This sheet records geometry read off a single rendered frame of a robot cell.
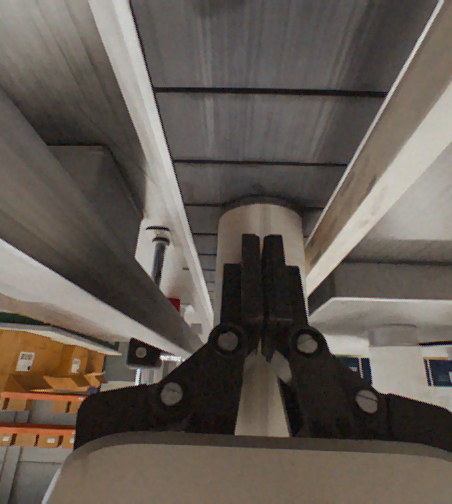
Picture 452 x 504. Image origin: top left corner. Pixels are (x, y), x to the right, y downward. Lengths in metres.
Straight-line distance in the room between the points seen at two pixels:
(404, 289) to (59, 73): 0.40
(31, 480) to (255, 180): 8.97
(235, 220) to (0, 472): 9.06
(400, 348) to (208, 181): 0.49
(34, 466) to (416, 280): 8.82
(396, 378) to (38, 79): 0.58
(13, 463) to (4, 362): 7.01
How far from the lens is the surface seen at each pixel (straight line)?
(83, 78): 0.20
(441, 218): 0.34
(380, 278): 0.42
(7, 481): 9.17
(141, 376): 0.31
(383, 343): 0.59
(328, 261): 0.16
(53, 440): 7.99
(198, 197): 0.17
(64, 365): 2.92
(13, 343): 2.14
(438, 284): 0.45
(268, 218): 0.16
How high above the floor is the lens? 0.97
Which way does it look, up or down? 23 degrees down
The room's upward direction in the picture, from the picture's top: 177 degrees counter-clockwise
